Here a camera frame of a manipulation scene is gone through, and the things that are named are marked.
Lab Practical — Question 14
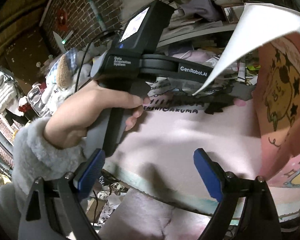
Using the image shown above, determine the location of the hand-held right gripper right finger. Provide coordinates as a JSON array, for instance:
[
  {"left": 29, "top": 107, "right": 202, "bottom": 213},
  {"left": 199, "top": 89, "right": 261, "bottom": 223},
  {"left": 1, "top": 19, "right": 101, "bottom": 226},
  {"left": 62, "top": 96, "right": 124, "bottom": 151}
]
[{"left": 193, "top": 148, "right": 282, "bottom": 240}]

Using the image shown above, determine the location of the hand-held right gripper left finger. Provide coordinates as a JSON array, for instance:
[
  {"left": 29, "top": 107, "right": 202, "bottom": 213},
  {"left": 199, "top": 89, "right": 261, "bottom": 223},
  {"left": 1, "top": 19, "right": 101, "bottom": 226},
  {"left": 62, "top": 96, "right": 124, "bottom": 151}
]
[{"left": 17, "top": 148, "right": 107, "bottom": 240}]

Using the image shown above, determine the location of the white cardboard box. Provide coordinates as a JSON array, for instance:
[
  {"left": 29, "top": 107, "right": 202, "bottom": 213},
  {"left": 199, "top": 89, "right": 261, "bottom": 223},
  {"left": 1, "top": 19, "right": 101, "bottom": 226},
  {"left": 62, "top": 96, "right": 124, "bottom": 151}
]
[{"left": 192, "top": 2, "right": 300, "bottom": 188}]

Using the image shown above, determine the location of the person's left forearm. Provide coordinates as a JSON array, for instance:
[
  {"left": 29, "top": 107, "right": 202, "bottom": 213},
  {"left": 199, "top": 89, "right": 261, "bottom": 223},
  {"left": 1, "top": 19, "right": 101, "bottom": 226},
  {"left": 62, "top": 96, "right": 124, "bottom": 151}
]
[{"left": 0, "top": 116, "right": 90, "bottom": 240}]

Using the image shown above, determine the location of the clear container with red items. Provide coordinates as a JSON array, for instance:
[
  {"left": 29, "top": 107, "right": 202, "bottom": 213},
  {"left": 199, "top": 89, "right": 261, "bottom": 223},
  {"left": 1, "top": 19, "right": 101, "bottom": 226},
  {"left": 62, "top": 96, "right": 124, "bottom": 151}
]
[{"left": 17, "top": 82, "right": 50, "bottom": 118}]

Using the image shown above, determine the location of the person's left hand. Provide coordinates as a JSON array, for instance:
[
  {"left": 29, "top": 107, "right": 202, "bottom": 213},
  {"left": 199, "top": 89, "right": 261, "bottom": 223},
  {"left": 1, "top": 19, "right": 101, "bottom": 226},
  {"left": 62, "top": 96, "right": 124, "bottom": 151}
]
[{"left": 44, "top": 81, "right": 150, "bottom": 149}]

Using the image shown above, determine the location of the pink printed table mat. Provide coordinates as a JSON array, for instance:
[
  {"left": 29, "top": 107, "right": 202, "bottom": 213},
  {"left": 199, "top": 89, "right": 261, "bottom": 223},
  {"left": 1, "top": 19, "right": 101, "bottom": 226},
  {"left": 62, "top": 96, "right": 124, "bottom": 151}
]
[{"left": 100, "top": 75, "right": 300, "bottom": 220}]

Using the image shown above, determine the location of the stack of books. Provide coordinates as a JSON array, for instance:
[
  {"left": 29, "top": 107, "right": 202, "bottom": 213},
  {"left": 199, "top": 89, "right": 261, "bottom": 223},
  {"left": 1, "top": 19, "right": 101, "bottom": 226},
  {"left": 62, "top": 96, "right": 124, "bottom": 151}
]
[{"left": 162, "top": 0, "right": 238, "bottom": 44}]

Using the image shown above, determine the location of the person's pink fluffy clothing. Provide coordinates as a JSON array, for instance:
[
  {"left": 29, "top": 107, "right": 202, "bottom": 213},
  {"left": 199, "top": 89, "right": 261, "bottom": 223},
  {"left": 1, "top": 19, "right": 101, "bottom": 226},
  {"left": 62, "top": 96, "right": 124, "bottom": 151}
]
[{"left": 102, "top": 187, "right": 215, "bottom": 240}]

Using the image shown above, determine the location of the purple cloth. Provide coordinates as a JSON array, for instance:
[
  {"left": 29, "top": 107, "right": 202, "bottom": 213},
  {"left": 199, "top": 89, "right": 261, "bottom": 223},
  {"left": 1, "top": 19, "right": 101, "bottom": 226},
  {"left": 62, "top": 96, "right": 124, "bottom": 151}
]
[{"left": 180, "top": 0, "right": 223, "bottom": 22}]

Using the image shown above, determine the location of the white folded cloth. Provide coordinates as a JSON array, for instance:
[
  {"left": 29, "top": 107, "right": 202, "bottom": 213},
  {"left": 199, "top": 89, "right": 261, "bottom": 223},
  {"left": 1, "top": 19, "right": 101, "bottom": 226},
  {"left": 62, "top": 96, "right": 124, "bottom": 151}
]
[{"left": 0, "top": 69, "right": 23, "bottom": 114}]

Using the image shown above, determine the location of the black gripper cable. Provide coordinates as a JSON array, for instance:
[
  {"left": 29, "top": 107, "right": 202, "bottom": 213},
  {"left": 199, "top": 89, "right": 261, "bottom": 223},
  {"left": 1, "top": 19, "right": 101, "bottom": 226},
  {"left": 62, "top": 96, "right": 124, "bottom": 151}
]
[{"left": 74, "top": 30, "right": 123, "bottom": 93}]

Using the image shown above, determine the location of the grey wall pipe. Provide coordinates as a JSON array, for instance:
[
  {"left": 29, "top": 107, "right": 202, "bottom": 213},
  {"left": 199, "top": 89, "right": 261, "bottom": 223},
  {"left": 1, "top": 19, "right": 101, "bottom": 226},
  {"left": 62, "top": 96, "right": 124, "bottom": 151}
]
[{"left": 79, "top": 0, "right": 108, "bottom": 33}]

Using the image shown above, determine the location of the red wall decoration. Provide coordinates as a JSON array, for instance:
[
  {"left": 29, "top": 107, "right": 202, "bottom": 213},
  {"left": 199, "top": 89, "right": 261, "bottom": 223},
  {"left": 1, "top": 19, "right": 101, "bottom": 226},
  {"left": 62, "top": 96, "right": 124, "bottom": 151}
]
[{"left": 56, "top": 9, "right": 67, "bottom": 30}]

